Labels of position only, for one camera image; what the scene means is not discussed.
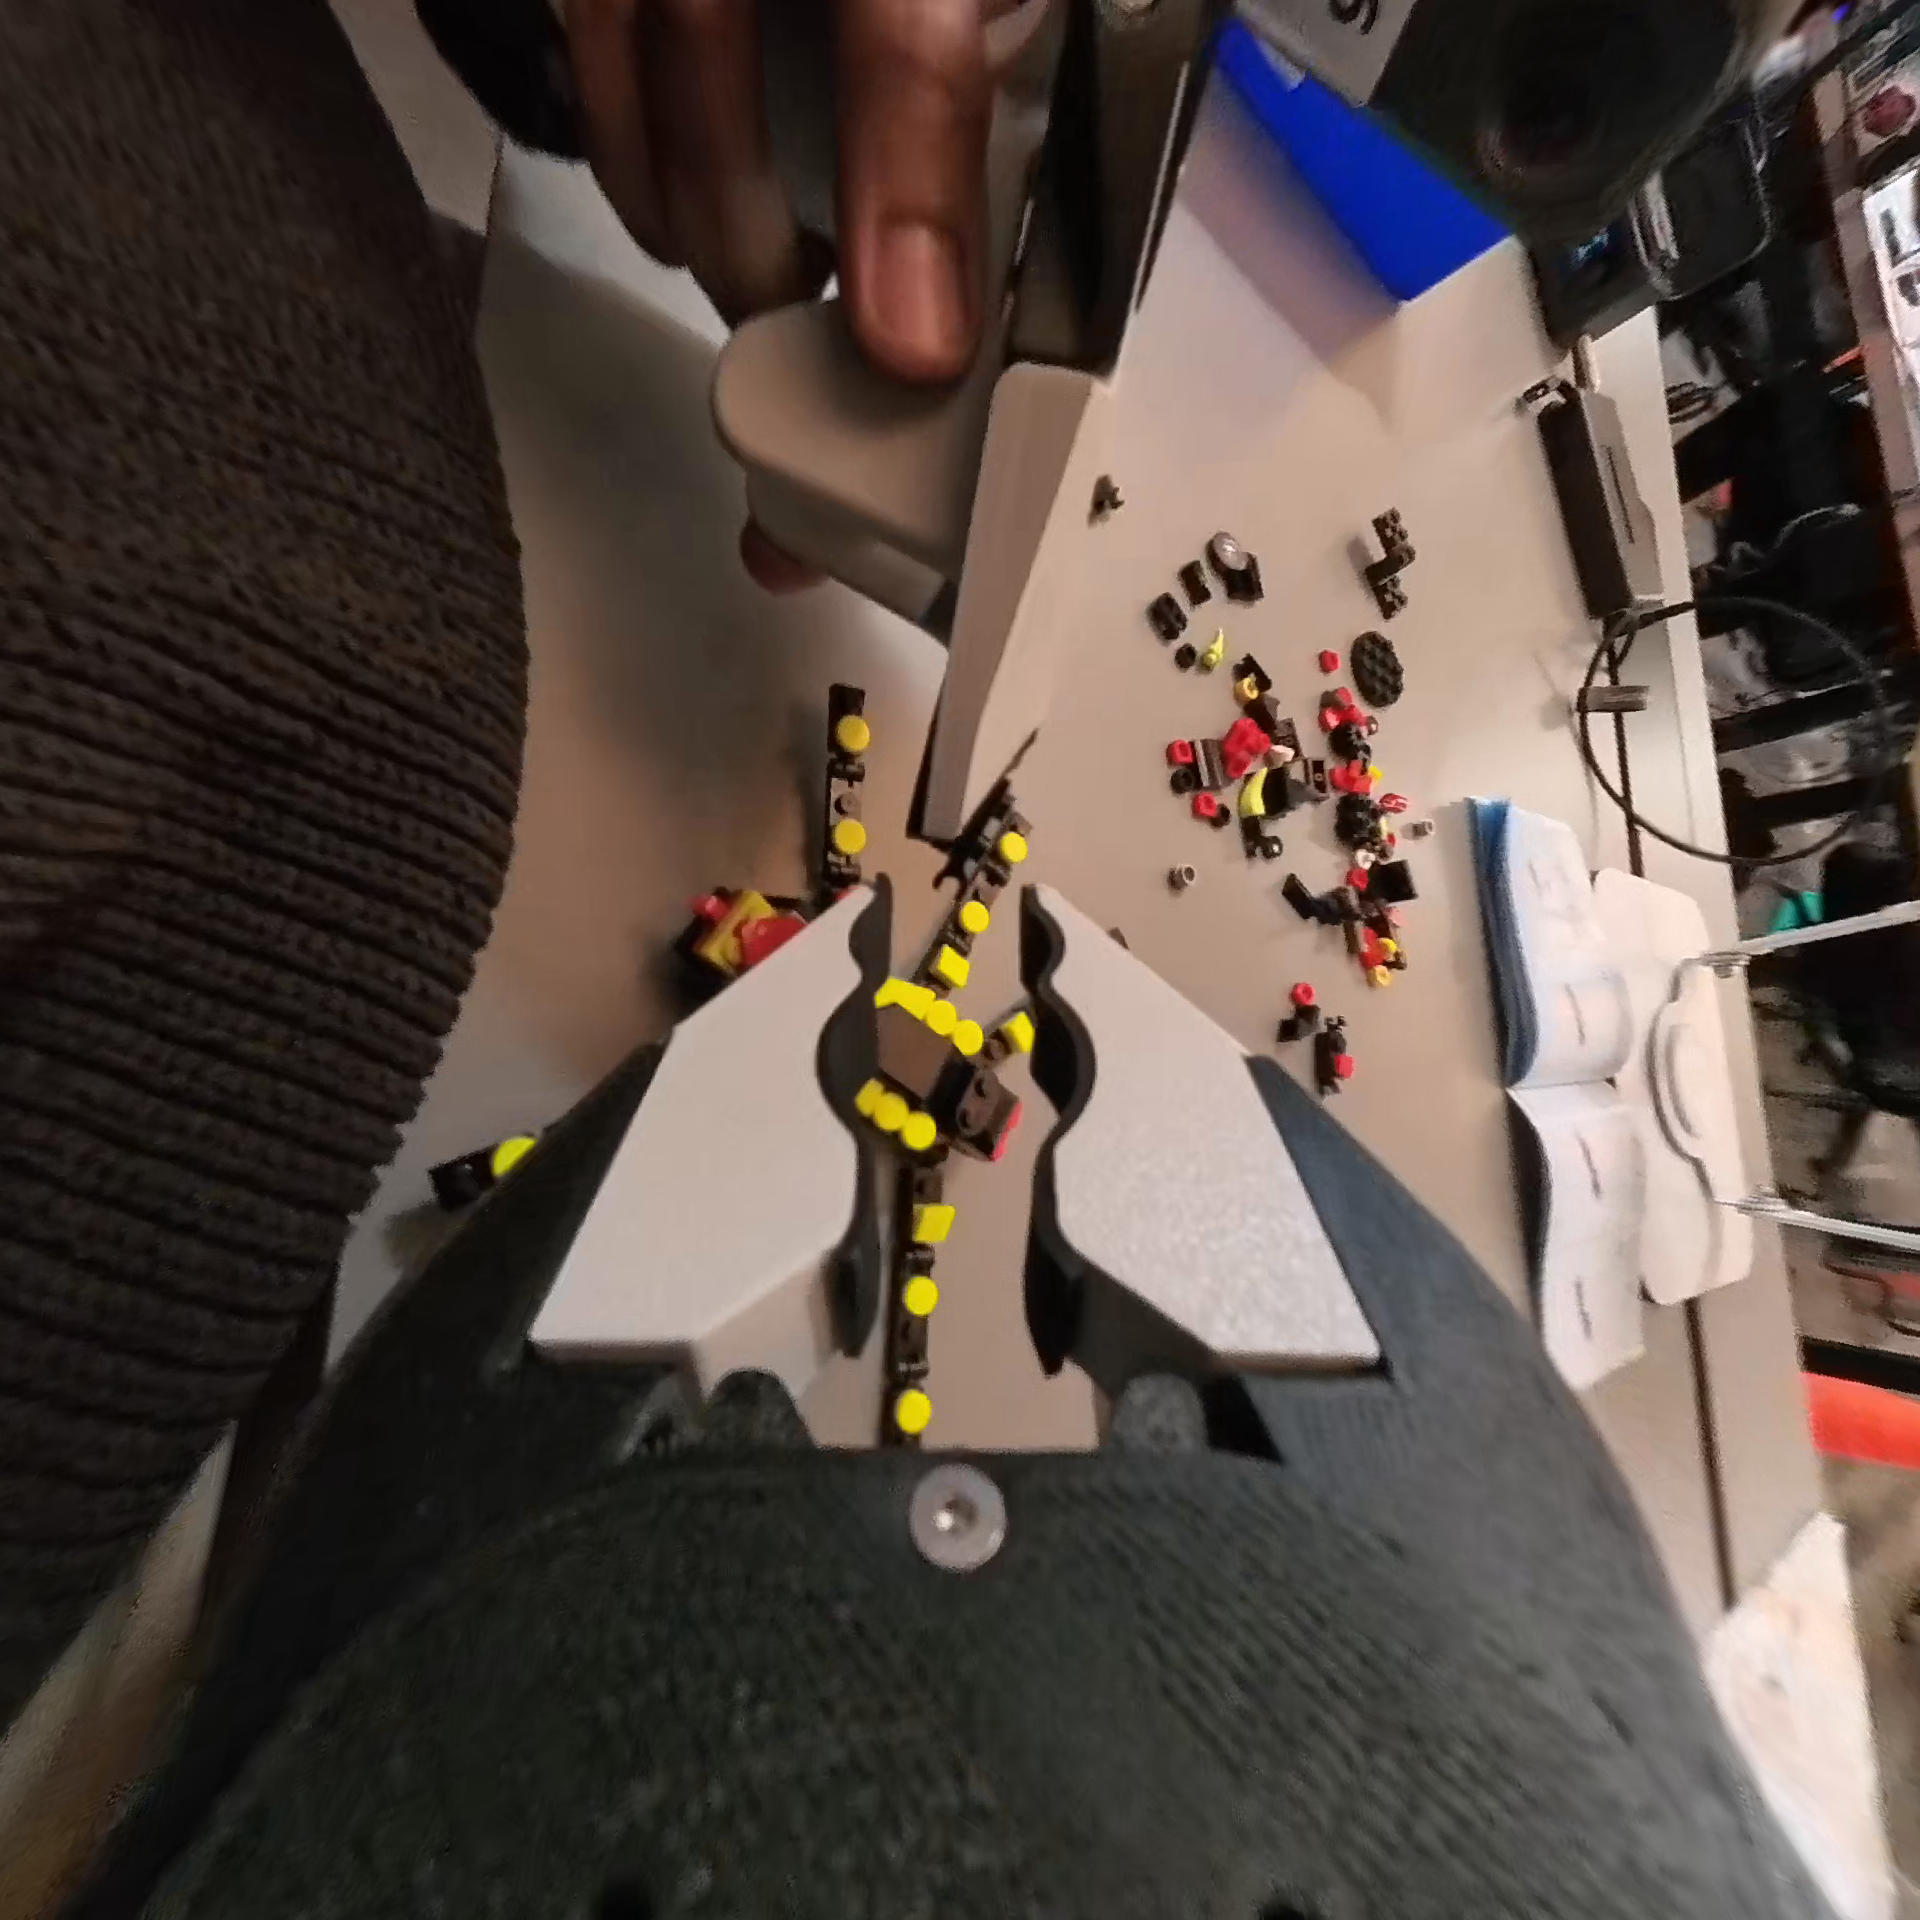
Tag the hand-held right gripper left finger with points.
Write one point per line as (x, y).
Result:
(704, 1186)

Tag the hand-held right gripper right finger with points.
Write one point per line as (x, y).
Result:
(1201, 1200)

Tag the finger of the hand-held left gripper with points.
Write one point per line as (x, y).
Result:
(1021, 571)

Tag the black yellow lego spider model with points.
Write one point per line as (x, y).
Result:
(968, 1103)

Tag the pile of loose lego pieces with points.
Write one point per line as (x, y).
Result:
(1242, 739)

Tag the lego instruction booklet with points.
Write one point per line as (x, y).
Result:
(1559, 974)

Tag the person's left hand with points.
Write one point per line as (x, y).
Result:
(901, 182)

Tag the blue plastic bin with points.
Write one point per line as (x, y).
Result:
(1350, 182)

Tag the white stand base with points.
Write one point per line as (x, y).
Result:
(1695, 1096)

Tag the black power adapter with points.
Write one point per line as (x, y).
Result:
(1598, 495)

